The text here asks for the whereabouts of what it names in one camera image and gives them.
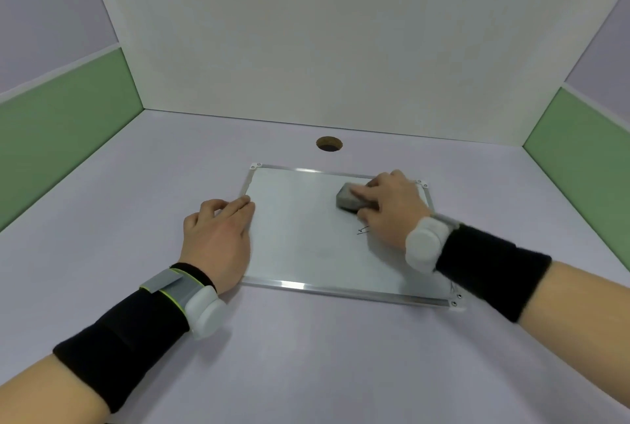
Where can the person's right hand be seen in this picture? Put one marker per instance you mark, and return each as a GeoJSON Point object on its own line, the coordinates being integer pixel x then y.
{"type": "Point", "coordinates": [398, 212]}

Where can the person's left hand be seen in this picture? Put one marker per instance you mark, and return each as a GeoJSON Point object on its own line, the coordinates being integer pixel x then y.
{"type": "Point", "coordinates": [216, 246]}

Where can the person's left thumb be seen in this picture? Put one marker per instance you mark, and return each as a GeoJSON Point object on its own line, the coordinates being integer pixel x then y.
{"type": "Point", "coordinates": [243, 209]}

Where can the person's right thumb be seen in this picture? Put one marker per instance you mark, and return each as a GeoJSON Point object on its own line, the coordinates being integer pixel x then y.
{"type": "Point", "coordinates": [368, 213]}

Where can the grey whiteboard eraser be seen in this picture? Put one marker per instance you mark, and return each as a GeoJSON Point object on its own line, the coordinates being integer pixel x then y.
{"type": "Point", "coordinates": [350, 198]}

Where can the metal-framed whiteboard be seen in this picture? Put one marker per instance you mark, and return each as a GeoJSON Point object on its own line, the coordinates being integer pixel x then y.
{"type": "Point", "coordinates": [305, 236]}

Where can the person's left forearm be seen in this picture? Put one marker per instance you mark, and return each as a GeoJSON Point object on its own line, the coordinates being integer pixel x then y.
{"type": "Point", "coordinates": [54, 389]}

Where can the person's right forearm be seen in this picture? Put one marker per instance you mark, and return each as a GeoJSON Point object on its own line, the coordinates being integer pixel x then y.
{"type": "Point", "coordinates": [576, 315]}

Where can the black wristband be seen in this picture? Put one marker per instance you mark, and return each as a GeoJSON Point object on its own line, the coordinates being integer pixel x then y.
{"type": "Point", "coordinates": [123, 340]}
{"type": "Point", "coordinates": [492, 266]}

